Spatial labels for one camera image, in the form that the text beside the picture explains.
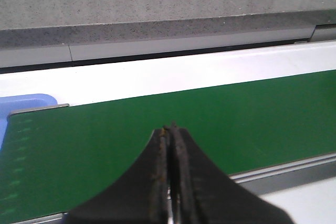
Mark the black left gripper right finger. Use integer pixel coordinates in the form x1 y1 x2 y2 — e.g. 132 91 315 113
168 123 293 223

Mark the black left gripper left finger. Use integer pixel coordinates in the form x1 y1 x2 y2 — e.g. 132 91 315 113
63 129 169 223

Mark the green conveyor belt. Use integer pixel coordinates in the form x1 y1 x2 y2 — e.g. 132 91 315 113
1 70 335 223

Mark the blue plastic tray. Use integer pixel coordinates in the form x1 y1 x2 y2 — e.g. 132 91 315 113
1 93 58 146

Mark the grey stone counter slab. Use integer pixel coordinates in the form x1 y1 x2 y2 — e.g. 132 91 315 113
1 0 335 48

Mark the aluminium conveyor side rail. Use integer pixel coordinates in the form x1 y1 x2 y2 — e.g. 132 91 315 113
1 150 335 223

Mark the white far conveyor rail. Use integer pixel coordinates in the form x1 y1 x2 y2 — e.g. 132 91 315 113
1 40 335 105

